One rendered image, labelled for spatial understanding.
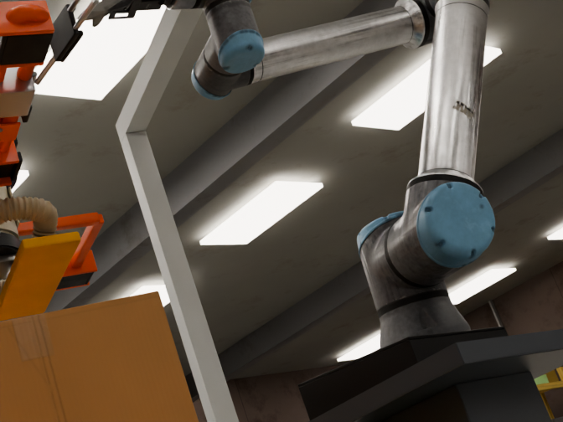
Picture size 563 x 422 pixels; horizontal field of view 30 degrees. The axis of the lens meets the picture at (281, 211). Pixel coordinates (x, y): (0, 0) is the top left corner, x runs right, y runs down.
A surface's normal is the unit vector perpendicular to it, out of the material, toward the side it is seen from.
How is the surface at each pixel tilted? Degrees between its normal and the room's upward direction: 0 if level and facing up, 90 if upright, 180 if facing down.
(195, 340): 90
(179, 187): 90
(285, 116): 90
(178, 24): 180
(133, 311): 90
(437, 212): 99
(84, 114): 180
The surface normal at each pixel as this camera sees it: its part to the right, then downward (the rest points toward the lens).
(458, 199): 0.33, -0.29
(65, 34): -0.77, 0.04
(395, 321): -0.69, -0.36
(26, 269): 0.32, 0.88
